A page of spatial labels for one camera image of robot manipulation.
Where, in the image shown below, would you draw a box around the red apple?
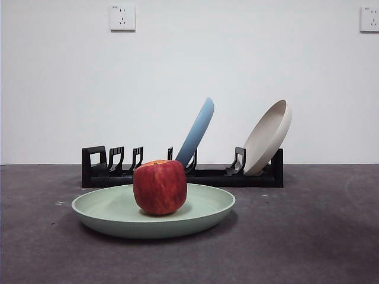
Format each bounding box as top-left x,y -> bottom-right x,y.
132,159 -> 188,216

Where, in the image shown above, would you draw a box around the green plate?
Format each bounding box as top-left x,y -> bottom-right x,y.
70,182 -> 237,240

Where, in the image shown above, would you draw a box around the blue plate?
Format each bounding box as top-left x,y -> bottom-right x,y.
174,97 -> 215,168

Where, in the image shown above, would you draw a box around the black plate rack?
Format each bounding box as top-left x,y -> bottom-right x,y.
81,145 -> 284,189

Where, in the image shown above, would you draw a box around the beige plate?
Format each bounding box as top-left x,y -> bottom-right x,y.
243,99 -> 293,176

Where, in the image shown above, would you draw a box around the white wall socket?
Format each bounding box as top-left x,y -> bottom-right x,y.
359,6 -> 379,33
110,4 -> 137,33

